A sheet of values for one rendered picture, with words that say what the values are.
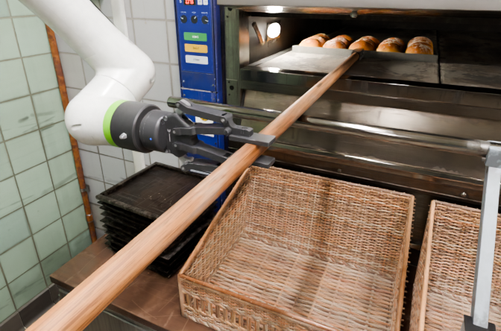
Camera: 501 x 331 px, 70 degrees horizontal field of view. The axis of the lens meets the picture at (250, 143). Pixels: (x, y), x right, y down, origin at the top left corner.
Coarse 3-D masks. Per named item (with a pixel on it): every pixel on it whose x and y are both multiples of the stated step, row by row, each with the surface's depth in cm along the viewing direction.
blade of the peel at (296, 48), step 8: (296, 48) 150; (304, 48) 149; (312, 48) 147; (320, 48) 146; (328, 48) 145; (336, 48) 143; (368, 56) 139; (376, 56) 138; (384, 56) 137; (392, 56) 135; (400, 56) 134; (408, 56) 133; (416, 56) 132; (424, 56) 131; (432, 56) 130
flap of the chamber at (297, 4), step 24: (240, 0) 97; (264, 0) 94; (288, 0) 92; (312, 0) 89; (336, 0) 87; (360, 0) 85; (384, 0) 83; (408, 0) 81; (432, 0) 79; (456, 0) 77; (480, 0) 75
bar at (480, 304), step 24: (264, 120) 81; (312, 120) 77; (336, 120) 75; (408, 144) 70; (432, 144) 68; (456, 144) 66; (480, 144) 65; (480, 216) 63; (480, 240) 60; (480, 264) 58; (480, 288) 57; (480, 312) 56
